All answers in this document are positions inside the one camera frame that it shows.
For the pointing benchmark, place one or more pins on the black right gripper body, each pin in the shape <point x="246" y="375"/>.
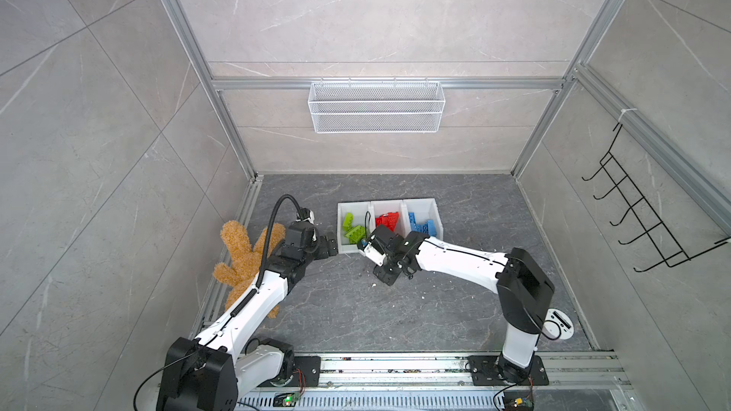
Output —
<point x="388" y="271"/>

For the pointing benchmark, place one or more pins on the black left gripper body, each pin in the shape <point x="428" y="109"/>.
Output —
<point x="317" y="251"/>

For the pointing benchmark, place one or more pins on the green long lego brick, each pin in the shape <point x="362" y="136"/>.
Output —
<point x="348" y="222"/>

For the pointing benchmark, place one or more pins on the red curved lego piece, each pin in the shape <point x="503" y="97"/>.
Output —
<point x="389" y="219"/>

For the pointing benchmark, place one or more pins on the blue lego brick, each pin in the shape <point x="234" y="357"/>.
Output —
<point x="429" y="227"/>
<point x="412" y="222"/>

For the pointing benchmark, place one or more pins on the green lego brick pair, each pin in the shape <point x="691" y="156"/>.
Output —
<point x="355" y="234"/>

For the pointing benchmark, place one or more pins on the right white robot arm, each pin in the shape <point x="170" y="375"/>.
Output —
<point x="524" y="290"/>

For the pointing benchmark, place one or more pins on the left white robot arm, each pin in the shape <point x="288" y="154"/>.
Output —
<point x="213" y="370"/>

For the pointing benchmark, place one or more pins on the white left plastic bin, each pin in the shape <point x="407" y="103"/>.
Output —
<point x="360" y="211"/>

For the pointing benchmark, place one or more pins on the white plastic bin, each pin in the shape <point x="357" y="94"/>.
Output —
<point x="425" y="209"/>
<point x="360" y="211"/>
<point x="380" y="207"/>

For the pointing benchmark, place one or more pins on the white middle plastic bin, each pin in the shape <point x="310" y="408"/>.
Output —
<point x="380" y="207"/>

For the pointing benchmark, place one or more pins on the white right plastic bin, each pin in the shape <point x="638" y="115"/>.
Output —
<point x="425" y="209"/>

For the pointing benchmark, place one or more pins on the brown plush teddy bear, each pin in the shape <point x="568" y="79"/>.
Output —
<point x="245" y="260"/>

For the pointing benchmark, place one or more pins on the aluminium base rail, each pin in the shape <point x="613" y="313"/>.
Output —
<point x="448" y="381"/>

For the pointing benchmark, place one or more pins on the white wire mesh basket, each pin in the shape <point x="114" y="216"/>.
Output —
<point x="376" y="107"/>

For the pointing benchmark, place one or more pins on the black wire hook rack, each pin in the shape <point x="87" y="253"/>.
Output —
<point x="651" y="226"/>

